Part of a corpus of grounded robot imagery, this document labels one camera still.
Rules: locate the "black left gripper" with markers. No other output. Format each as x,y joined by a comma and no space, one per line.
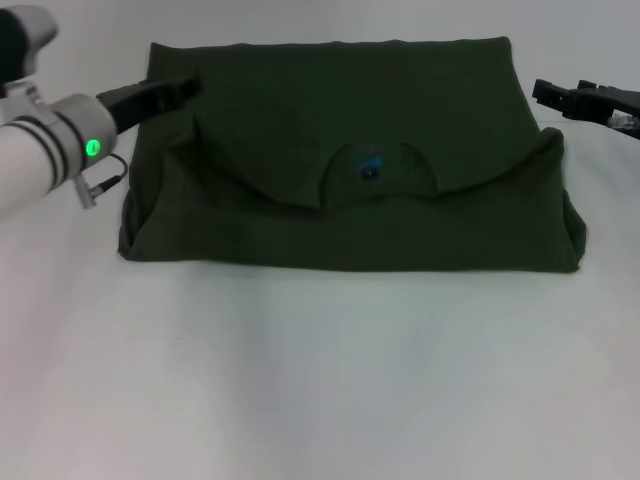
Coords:
130,102

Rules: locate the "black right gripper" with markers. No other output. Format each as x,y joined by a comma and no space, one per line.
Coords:
600,105

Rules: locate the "dark green FREE! t-shirt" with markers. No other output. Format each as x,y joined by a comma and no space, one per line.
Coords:
350,225

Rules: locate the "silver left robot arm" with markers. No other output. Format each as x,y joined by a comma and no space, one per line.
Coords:
30,150

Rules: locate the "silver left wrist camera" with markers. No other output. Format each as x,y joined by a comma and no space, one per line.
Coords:
40,25

